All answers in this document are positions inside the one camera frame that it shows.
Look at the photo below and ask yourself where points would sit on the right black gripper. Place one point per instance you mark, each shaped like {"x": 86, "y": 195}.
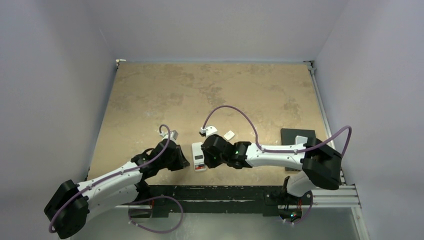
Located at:
{"x": 206, "y": 156}

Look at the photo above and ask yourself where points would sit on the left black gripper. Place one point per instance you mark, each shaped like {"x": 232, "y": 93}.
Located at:
{"x": 181, "y": 161}

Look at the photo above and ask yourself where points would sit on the white red remote control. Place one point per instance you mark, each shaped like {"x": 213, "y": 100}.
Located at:
{"x": 198, "y": 157}

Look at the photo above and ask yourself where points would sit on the white battery cover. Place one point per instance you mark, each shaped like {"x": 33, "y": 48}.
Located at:
{"x": 229, "y": 135}

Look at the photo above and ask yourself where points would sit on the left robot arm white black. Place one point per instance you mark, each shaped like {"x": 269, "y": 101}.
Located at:
{"x": 74, "y": 204}

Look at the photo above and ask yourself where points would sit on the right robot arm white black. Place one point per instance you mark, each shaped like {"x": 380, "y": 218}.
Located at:
{"x": 245, "y": 154}

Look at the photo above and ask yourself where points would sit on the black perforated box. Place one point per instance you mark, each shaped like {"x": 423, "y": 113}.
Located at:
{"x": 288, "y": 135}

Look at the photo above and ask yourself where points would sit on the white device on box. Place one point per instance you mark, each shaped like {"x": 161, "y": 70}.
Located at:
{"x": 300, "y": 140}

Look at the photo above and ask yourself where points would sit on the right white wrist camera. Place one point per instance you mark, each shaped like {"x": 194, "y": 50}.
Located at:
{"x": 208, "y": 131}

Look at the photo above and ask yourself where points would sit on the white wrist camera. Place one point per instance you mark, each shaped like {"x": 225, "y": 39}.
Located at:
{"x": 208, "y": 131}
{"x": 171, "y": 135}

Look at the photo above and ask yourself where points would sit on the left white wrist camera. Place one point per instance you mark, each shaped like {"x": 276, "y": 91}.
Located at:
{"x": 171, "y": 135}

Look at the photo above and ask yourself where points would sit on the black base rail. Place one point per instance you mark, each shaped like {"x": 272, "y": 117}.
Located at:
{"x": 207, "y": 199}

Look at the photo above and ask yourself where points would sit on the aluminium frame rail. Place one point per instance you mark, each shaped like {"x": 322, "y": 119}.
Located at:
{"x": 321, "y": 166}

